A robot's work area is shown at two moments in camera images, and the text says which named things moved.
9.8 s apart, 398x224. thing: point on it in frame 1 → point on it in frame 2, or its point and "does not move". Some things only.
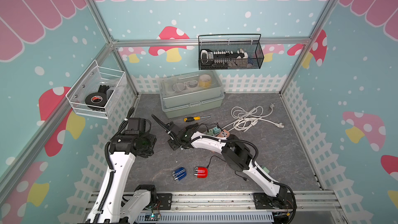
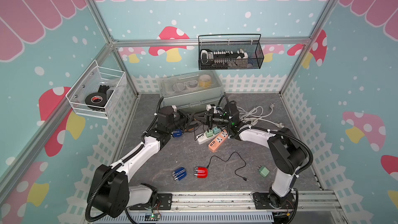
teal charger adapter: x=216 y=130 does not move
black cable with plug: x=224 y=161 does not move
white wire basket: x=90 y=95 does not move
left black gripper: x=152 y=139 → x=185 y=117
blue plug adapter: x=180 y=174 does not move
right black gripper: x=170 y=145 → x=209 y=117
